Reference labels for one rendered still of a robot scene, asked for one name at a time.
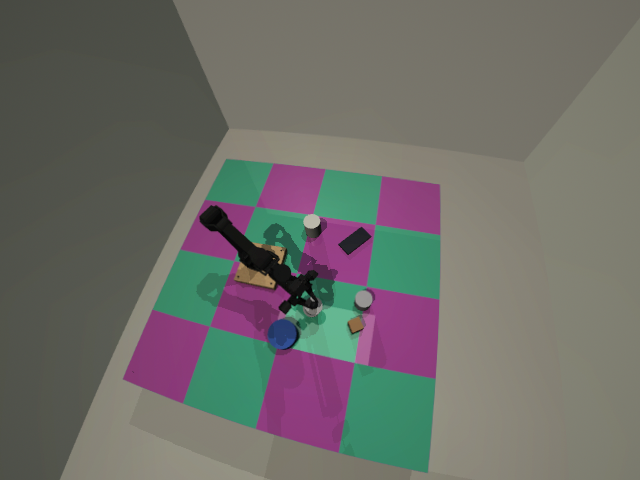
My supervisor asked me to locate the grey cylinder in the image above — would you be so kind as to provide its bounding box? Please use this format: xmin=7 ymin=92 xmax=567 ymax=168
xmin=355 ymin=290 xmax=372 ymax=311
xmin=303 ymin=214 xmax=322 ymax=238

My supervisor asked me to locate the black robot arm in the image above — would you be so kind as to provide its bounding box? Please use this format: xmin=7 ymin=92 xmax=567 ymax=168
xmin=199 ymin=205 xmax=309 ymax=298

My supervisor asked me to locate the blue cylinder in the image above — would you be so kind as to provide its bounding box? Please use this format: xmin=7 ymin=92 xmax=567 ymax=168
xmin=267 ymin=319 xmax=298 ymax=350

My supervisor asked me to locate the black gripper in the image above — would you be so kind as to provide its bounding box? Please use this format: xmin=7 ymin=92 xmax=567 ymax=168
xmin=279 ymin=270 xmax=319 ymax=314

